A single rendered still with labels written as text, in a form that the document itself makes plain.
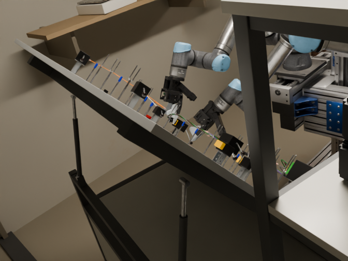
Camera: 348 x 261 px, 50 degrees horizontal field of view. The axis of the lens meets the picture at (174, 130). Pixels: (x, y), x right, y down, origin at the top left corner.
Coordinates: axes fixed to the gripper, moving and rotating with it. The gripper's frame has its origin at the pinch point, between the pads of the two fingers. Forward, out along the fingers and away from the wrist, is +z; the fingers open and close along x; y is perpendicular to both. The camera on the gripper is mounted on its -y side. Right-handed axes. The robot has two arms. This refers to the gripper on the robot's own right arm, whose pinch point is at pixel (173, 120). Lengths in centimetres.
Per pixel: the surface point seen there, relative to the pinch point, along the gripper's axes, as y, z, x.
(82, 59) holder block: 49, -21, 19
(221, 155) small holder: 20, -4, 73
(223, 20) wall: -153, -83, -229
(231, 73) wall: -184, -26, -239
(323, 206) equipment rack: 19, -5, 108
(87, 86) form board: 56, -17, 67
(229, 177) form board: 31, -5, 94
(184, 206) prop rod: 31, 9, 77
